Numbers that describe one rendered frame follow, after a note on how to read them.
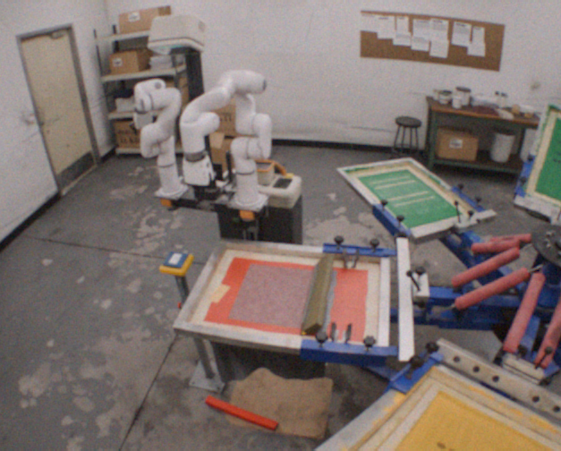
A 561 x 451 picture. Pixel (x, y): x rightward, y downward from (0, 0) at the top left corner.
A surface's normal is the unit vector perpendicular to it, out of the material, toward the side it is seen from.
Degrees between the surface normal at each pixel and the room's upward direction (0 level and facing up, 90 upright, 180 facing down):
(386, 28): 89
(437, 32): 88
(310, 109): 90
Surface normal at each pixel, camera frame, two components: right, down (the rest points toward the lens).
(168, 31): -0.30, 0.11
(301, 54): -0.21, 0.55
